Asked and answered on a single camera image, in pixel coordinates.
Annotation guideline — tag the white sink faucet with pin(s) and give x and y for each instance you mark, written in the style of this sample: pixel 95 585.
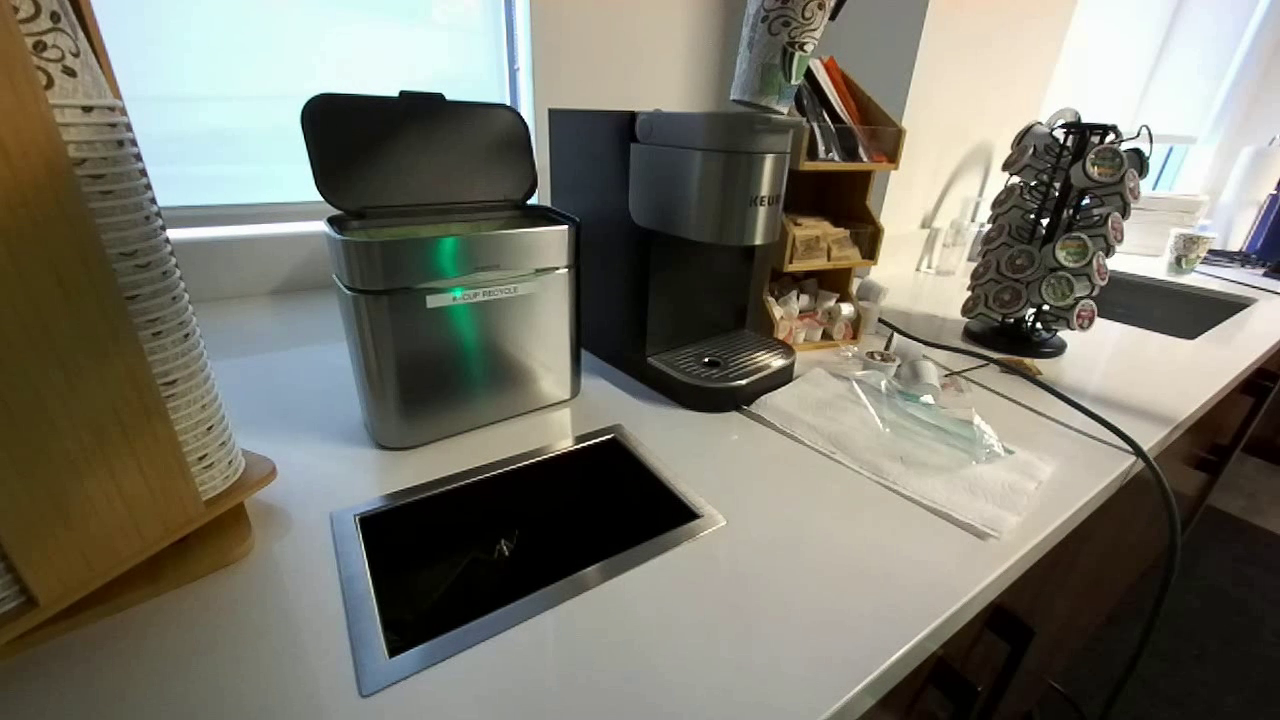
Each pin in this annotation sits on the white sink faucet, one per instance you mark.
pixel 955 201

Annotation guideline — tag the dark wooden counter cabinet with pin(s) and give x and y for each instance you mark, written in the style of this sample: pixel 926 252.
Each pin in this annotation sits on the dark wooden counter cabinet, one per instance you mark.
pixel 1055 602

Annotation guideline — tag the stainless steel lidded bin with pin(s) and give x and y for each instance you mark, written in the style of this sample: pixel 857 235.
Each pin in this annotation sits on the stainless steel lidded bin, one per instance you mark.
pixel 455 360

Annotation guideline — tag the stack of paper cups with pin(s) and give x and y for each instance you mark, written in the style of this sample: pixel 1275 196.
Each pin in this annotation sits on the stack of paper cups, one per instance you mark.
pixel 146 280

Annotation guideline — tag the black and silver coffeemaker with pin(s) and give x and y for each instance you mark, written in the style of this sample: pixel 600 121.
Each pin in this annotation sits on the black and silver coffeemaker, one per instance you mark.
pixel 692 187

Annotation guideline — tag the wooden condiment organizer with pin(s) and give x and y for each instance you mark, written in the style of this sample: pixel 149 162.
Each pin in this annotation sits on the wooden condiment organizer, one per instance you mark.
pixel 835 201

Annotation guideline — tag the black rectangular tray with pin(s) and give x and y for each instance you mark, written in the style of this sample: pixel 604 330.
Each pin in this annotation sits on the black rectangular tray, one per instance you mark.
pixel 520 532

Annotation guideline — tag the dark countertop sink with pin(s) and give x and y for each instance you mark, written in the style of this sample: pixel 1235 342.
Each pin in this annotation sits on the dark countertop sink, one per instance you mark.
pixel 1164 306

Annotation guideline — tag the blue bottle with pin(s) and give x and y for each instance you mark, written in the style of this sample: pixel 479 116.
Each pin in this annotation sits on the blue bottle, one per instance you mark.
pixel 1266 231

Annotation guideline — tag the white patterned mug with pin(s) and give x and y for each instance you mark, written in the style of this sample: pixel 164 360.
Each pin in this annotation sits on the white patterned mug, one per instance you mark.
pixel 1191 249

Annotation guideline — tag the orange edged paper stack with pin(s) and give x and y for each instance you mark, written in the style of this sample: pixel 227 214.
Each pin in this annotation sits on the orange edged paper stack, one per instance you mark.
pixel 840 112

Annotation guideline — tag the clear plastic cup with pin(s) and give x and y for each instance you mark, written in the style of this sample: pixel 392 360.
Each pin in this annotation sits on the clear plastic cup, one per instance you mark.
pixel 916 370

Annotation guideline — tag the bright window pane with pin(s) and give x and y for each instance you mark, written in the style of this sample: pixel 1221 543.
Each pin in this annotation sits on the bright window pane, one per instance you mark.
pixel 293 94

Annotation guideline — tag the clear plastic zip bag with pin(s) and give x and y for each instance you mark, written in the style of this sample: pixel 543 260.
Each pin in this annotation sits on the clear plastic zip bag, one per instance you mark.
pixel 921 454

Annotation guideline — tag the wooden cup dispenser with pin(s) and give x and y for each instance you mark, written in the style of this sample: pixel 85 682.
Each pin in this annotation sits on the wooden cup dispenser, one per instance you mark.
pixel 67 402

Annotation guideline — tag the patterned paper coffee cup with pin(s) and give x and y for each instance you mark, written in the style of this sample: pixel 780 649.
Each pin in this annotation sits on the patterned paper coffee cup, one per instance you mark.
pixel 773 54

